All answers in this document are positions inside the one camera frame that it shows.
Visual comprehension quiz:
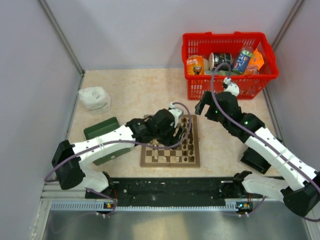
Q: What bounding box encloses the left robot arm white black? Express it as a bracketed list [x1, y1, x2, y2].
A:
[51, 104, 184, 199]

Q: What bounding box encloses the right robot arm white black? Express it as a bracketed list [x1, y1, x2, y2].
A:
[195, 83, 320, 218]

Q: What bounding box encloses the wooden chess board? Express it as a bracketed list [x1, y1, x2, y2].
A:
[140, 114, 201, 168]

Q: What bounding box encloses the red plastic basket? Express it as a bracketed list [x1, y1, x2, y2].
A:
[181, 32, 279, 100]

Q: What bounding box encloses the orange razor package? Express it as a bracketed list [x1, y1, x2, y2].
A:
[186, 55, 205, 76]

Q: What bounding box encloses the black cup noodle container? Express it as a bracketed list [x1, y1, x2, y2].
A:
[208, 52, 233, 71]

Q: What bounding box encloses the blue snack bag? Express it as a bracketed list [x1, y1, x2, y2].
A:
[231, 47, 254, 74]

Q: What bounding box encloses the orange snack package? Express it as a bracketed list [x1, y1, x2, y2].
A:
[244, 48, 265, 75]

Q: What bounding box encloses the black plastic tray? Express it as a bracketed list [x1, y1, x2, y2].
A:
[240, 147, 271, 174]

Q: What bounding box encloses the green plastic tray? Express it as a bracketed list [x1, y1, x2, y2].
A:
[83, 117, 131, 166]

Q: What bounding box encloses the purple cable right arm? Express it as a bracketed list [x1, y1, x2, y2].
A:
[209, 62, 320, 223]

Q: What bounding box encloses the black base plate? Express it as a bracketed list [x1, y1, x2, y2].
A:
[84, 176, 256, 207]

